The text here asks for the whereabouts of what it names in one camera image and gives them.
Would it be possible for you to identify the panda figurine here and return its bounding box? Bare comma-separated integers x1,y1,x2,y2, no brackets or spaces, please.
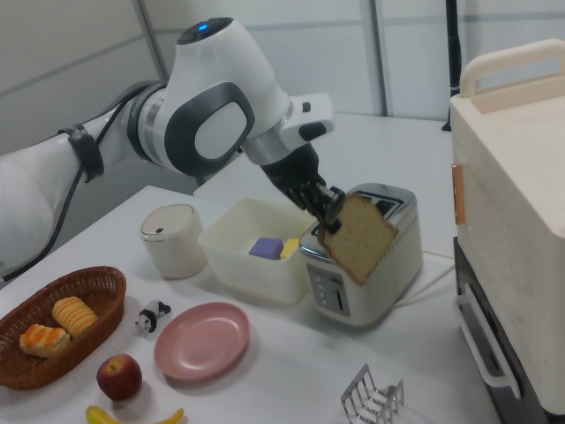
134,299,173,335

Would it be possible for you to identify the white toaster power cord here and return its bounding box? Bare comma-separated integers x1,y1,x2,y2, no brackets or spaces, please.
394,250,456,307

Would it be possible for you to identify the cream and chrome toaster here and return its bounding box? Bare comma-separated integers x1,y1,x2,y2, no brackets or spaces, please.
298,182,425,330

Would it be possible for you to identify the red apple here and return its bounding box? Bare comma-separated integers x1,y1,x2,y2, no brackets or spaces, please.
95,353,144,403

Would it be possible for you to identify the yellow foam cube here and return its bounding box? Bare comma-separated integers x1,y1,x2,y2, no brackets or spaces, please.
279,238,302,259

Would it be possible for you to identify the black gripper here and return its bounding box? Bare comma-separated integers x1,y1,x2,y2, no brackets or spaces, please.
259,144,347,235

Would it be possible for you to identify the small beige lidded bin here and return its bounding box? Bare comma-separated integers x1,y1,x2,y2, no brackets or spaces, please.
139,203,209,280

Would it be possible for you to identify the toast bread slice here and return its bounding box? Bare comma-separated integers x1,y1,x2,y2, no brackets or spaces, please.
318,192,400,286

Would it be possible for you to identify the yellow toy banana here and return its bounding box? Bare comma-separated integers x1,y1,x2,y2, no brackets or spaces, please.
85,405,185,424

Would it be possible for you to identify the white plastic container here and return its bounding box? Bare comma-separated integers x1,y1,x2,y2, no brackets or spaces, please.
197,196,320,307

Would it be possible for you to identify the cream cabinet with handles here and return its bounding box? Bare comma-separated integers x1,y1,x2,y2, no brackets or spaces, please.
449,38,565,414

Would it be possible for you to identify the metal toast rack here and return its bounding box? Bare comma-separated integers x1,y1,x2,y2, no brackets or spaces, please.
340,362,406,424

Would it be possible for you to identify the brown wicker basket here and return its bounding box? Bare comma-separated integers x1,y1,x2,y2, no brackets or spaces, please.
0,265,128,391

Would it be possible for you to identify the purple foam cube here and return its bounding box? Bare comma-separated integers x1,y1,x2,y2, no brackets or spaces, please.
247,237,285,261

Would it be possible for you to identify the black cable strap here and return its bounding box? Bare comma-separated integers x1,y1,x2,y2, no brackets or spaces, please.
58,125,106,183

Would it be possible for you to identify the orange glazed pastry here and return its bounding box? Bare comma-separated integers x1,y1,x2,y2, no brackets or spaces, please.
19,323,72,360

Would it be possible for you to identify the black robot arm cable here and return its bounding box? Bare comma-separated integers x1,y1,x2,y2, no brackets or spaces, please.
0,93,139,284

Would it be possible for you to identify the pink plate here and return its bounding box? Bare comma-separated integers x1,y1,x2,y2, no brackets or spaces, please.
153,301,252,382

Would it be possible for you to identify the striped yellow bread roll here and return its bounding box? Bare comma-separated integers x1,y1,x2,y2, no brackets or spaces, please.
51,296,99,339

